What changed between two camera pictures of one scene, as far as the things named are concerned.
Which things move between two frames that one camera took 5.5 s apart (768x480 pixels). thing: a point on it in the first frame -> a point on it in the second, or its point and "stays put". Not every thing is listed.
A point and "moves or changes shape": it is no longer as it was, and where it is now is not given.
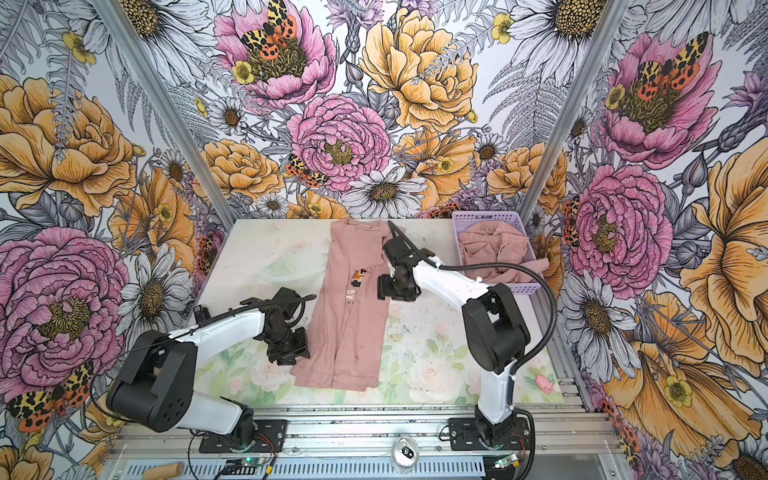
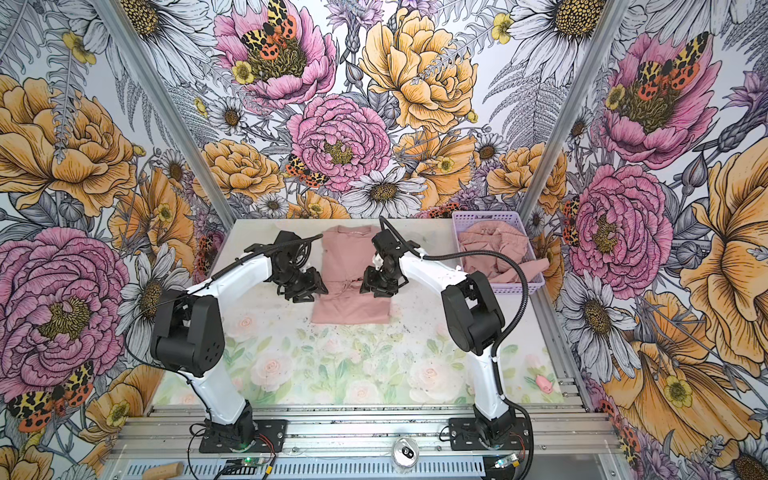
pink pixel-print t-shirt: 349,323 moves or changes shape
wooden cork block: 163,471 stays put
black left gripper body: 283,345 -> 296,283
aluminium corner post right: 580,84 stays put
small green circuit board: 253,461 stays put
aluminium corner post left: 166,105 stays put
